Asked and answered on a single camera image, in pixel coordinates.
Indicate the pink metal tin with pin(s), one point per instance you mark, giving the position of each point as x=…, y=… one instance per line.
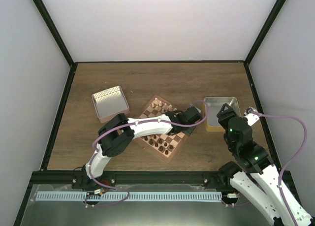
x=110, y=102

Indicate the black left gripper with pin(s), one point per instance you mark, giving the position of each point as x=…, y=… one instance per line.
x=187, y=131

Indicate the light blue slotted cable duct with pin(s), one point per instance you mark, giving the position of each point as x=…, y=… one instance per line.
x=132, y=196

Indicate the black aluminium frame rail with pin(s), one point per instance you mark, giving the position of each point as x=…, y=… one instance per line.
x=79, y=180

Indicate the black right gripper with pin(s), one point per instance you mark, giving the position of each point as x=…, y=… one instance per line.
x=226, y=114

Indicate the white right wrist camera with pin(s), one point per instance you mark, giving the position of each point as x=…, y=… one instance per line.
x=251, y=115

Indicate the wooden chess board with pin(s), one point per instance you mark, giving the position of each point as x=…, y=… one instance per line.
x=176, y=140

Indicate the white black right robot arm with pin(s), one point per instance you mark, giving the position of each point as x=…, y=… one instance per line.
x=254, y=173

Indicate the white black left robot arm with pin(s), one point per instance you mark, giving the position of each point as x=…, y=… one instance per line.
x=118, y=133

